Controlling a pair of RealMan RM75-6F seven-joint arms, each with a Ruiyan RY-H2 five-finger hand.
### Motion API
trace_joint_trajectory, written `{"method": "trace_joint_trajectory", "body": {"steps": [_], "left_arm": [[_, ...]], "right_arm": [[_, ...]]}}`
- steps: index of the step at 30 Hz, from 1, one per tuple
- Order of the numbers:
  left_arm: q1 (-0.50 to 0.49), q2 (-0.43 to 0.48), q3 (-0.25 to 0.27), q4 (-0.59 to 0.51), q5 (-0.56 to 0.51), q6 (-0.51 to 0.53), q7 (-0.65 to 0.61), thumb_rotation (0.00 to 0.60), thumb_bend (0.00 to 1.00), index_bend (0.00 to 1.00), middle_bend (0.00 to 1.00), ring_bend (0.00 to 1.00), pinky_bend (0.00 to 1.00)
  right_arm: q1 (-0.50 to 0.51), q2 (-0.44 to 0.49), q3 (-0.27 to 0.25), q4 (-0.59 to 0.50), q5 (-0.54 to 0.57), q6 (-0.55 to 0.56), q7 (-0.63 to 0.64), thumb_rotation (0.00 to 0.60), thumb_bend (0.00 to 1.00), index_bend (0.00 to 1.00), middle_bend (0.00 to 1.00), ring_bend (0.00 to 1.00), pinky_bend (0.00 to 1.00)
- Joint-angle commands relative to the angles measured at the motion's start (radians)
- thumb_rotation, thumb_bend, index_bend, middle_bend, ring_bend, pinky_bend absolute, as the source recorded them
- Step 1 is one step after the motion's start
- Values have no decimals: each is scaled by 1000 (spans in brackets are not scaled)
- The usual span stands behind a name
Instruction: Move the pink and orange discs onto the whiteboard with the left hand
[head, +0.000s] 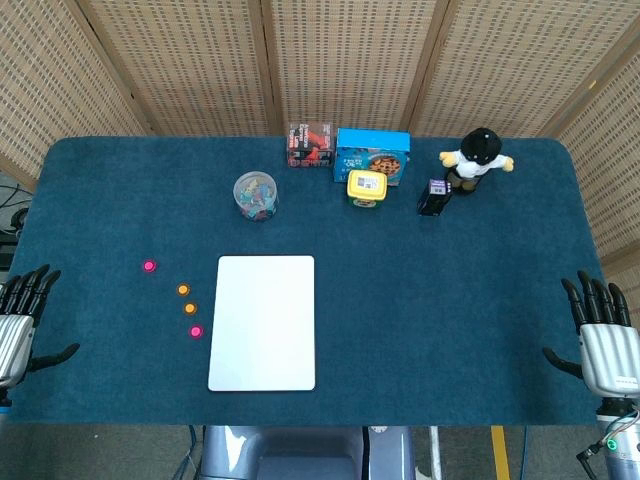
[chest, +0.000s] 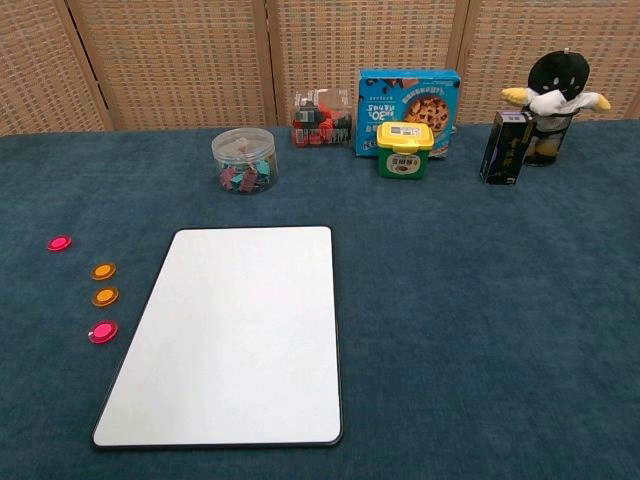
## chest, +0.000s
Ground blue cookie box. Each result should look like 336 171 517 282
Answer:
356 68 462 159

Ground clear jar of binder clips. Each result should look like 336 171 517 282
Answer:
210 128 280 196

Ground green tub yellow lid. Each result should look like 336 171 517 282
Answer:
375 121 434 180

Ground white rectangular board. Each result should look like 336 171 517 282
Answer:
91 225 345 448

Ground black carton box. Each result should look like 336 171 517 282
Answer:
478 110 533 185

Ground blue table cloth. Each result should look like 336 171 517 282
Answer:
0 117 640 480

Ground clear box black red blocks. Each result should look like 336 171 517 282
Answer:
291 87 354 150

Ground black-headed plush toy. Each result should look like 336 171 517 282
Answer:
501 47 612 159

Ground woven folding screen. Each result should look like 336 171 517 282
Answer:
0 0 640 135

